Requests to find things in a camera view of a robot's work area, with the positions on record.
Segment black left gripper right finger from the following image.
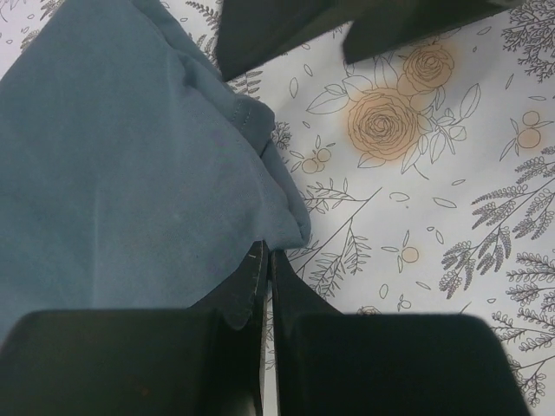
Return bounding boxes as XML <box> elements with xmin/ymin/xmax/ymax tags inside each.
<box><xmin>271</xmin><ymin>251</ymin><xmax>529</xmax><ymax>415</ymax></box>

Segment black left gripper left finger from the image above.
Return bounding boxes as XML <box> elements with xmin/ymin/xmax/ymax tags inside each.
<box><xmin>1</xmin><ymin>242</ymin><xmax>265</xmax><ymax>415</ymax></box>

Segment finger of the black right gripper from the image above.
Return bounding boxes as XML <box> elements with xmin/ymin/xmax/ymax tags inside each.
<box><xmin>343</xmin><ymin>0</ymin><xmax>523</xmax><ymax>63</ymax></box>
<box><xmin>215</xmin><ymin>0</ymin><xmax>373</xmax><ymax>81</ymax></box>

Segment dark teal t shirt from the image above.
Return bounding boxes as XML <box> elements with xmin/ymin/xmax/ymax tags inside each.
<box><xmin>1</xmin><ymin>1</ymin><xmax>310</xmax><ymax>334</ymax></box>

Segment floral patterned table mat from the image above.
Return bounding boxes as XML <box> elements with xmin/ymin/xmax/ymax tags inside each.
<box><xmin>230</xmin><ymin>1</ymin><xmax>554</xmax><ymax>415</ymax></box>

